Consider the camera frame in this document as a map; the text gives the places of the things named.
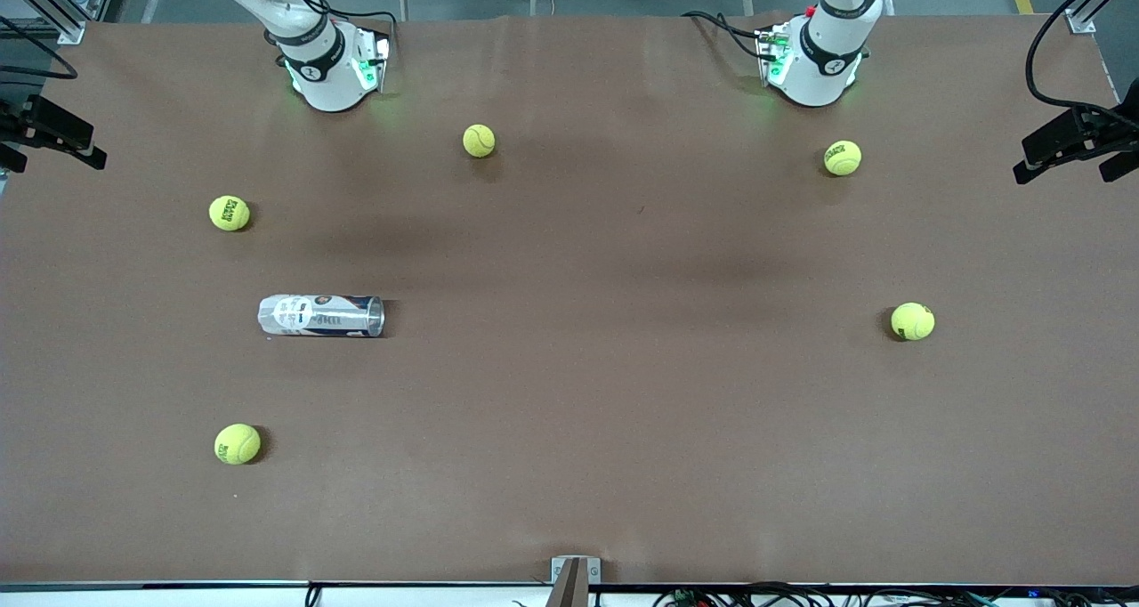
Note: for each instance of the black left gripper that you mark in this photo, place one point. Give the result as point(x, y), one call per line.
point(1100, 128)

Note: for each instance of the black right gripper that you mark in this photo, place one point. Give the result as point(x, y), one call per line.
point(20, 126)

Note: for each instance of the clear tennis ball can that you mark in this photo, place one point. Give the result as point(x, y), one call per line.
point(320, 315)

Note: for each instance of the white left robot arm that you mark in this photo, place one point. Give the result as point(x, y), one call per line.
point(814, 77)

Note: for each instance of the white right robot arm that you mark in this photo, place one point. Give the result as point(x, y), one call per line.
point(329, 82)

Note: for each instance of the yellow tennis ball black print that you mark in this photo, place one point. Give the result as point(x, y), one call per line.
point(230, 213)
point(238, 444)
point(842, 157)
point(913, 321)

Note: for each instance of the yellow tennis ball white seam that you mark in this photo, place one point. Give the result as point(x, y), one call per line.
point(479, 141)

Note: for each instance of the silver corner bracket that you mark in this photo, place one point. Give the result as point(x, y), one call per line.
point(1080, 22)
point(71, 32)

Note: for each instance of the grey metal table bracket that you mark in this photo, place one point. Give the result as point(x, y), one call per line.
point(592, 570)

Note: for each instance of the brown camera mount post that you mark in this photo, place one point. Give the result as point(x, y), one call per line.
point(569, 589)

